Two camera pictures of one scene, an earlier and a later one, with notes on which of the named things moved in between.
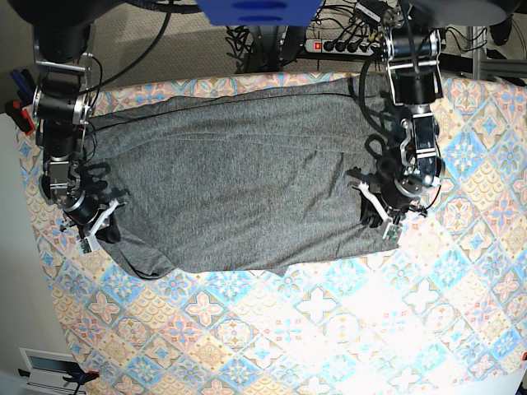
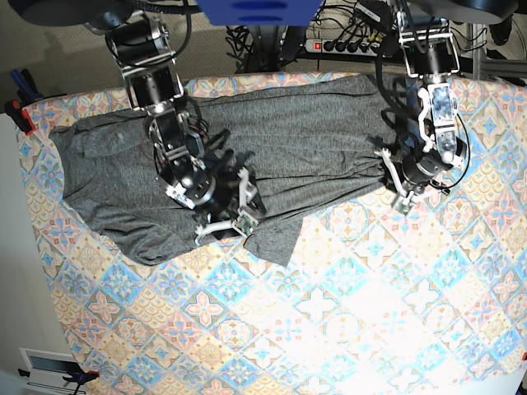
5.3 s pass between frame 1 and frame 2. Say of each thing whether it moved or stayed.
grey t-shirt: moved
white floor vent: stayed
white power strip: stayed
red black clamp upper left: stayed
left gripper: moved
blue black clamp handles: stayed
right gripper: moved
